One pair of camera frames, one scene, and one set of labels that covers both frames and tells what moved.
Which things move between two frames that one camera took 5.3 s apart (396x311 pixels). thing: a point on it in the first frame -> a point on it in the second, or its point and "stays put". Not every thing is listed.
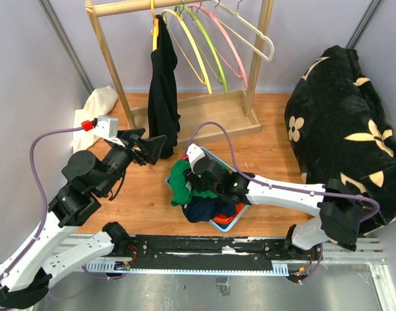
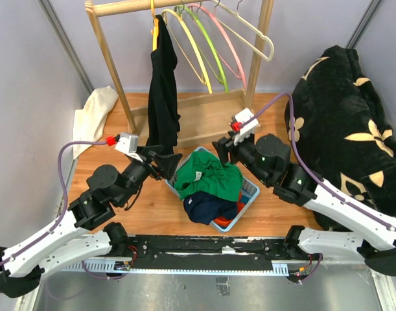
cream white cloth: x=98 y=103 stays put
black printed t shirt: x=164 y=119 stays put
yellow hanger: x=155 y=30 stays put
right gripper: x=194 y=180 -> x=221 y=147
